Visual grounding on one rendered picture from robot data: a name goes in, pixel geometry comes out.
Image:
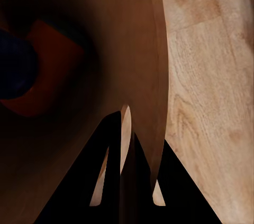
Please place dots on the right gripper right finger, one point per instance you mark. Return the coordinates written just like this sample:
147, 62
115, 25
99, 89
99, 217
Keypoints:
185, 204

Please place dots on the can of soda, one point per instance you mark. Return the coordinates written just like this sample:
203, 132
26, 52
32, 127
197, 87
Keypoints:
18, 65
60, 50

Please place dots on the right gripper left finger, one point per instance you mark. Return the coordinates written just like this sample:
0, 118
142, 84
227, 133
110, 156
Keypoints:
70, 203

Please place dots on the trash can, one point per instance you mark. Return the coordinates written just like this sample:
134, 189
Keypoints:
126, 66

